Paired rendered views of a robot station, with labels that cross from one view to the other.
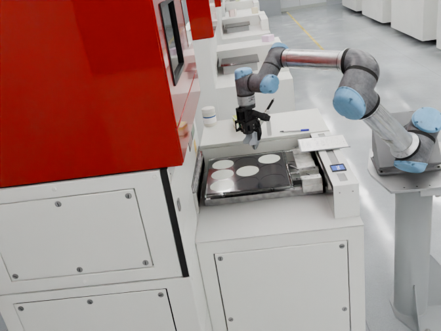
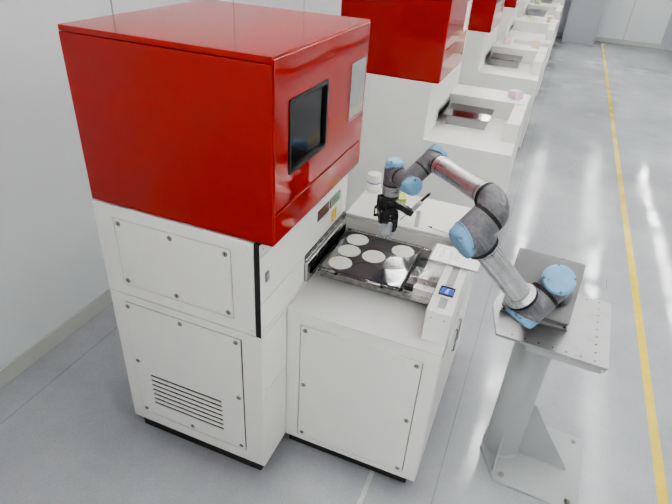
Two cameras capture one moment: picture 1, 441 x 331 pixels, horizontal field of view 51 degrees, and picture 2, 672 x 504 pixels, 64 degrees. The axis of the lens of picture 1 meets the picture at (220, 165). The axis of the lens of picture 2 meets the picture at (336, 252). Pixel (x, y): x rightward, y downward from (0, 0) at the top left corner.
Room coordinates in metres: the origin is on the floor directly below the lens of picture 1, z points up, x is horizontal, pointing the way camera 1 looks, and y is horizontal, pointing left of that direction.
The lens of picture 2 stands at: (-0.09, -0.46, 2.14)
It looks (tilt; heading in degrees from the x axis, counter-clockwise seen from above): 32 degrees down; 15
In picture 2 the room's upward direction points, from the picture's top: 4 degrees clockwise
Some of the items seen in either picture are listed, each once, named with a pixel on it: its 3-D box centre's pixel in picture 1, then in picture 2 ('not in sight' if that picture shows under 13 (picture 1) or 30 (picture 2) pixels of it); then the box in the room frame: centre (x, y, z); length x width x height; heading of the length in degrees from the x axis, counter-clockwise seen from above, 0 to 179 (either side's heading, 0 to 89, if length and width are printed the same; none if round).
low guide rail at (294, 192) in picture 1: (263, 195); (375, 286); (1.72, -0.16, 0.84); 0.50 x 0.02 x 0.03; 85
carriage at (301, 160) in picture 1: (306, 169); (431, 276); (1.84, -0.38, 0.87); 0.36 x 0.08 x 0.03; 175
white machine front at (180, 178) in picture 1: (188, 171); (307, 240); (1.68, 0.13, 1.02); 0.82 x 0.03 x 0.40; 175
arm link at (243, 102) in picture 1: (247, 100); (391, 190); (1.88, -0.15, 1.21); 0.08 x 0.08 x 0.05
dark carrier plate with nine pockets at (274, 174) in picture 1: (246, 172); (372, 257); (1.85, -0.11, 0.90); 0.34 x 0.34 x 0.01; 85
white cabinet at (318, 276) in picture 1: (278, 250); (388, 338); (1.92, -0.22, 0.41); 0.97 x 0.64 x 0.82; 175
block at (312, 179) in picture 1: (311, 179); (423, 290); (1.69, -0.36, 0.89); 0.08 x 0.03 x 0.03; 85
